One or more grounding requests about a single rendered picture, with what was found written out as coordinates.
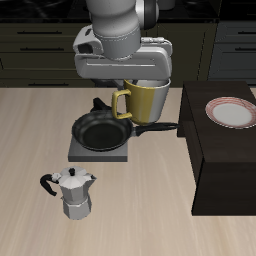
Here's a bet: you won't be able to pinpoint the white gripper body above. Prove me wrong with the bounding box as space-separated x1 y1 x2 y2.
73 36 174 82

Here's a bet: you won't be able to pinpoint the yellow and white mug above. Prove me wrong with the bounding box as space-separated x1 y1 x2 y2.
111 78 172 127

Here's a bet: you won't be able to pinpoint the white plate with red rim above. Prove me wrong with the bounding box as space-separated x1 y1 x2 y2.
204 96 256 130

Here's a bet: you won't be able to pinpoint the dark grey stove plate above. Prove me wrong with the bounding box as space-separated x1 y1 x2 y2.
67 134 130 163

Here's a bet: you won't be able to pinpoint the black frying pan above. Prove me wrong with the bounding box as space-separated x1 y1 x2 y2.
71 109 180 153

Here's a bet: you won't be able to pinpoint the dark kitchen cupboards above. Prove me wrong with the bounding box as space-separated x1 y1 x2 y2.
0 0 256 89

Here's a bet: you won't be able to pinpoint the dark wooden cabinet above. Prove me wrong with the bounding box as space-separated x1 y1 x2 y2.
176 80 256 217

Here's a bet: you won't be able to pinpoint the silver moka pot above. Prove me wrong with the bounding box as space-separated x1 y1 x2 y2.
39 166 98 221

